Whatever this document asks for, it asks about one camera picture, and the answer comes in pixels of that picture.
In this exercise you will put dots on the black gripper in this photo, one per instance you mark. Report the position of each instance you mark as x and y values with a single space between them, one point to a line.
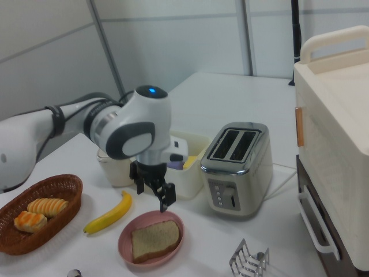
148 171

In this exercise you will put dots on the brown bread slice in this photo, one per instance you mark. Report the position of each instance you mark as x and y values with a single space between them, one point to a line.
155 239

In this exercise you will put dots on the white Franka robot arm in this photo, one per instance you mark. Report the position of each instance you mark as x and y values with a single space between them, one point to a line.
135 135

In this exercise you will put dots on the pink plate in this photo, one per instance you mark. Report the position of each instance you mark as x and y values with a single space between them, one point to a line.
127 231

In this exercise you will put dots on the long striped bread roll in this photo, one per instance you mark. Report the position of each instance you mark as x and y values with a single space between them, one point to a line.
47 205

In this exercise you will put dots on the purple item in bin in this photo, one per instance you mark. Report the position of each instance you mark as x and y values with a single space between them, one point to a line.
176 166

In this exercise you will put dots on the white rectangular plastic bin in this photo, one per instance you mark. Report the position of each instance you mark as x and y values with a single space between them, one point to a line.
191 180

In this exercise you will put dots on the white round lidded canister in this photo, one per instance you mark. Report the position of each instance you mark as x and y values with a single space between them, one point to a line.
115 173

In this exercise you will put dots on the yellow item in bin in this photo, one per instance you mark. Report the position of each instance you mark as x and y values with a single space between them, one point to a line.
190 161

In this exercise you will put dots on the yellow banana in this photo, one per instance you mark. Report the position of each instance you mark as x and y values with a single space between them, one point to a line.
112 215

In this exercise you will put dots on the cream and chrome toaster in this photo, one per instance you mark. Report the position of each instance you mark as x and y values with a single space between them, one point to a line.
239 184

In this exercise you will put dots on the brown wicker basket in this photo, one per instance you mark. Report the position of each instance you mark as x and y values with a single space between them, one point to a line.
57 187

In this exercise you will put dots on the small round metal object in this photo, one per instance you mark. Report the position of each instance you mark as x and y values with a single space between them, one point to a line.
74 273

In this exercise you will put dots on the metal toast rack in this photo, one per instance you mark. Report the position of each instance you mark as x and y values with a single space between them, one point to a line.
245 261

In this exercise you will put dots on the orange glazed pastry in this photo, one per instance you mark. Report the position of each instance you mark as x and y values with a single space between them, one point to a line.
30 221

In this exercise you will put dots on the dark brown oven unit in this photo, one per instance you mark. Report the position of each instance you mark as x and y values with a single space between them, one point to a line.
305 176

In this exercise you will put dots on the black pole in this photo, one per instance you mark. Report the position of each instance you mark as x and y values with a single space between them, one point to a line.
296 29

